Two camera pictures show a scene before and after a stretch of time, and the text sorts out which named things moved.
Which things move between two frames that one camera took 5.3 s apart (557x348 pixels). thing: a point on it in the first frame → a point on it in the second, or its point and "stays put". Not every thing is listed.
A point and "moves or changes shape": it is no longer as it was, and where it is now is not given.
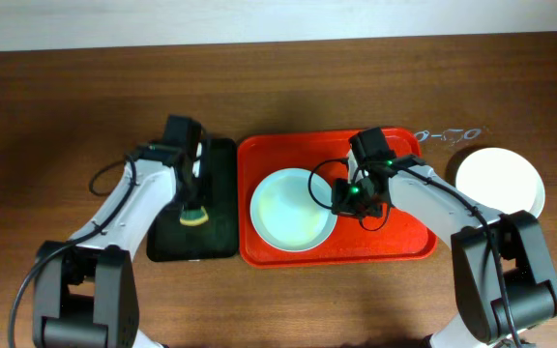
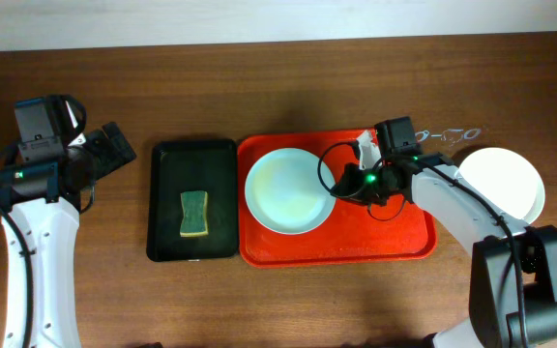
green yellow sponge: x=193 y=217 moves or changes shape
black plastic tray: x=215 y=240 stays put
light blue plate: x=291 y=210 moves or changes shape
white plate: x=502 y=180 stays put
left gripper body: x=191 y=197 → x=109 y=146
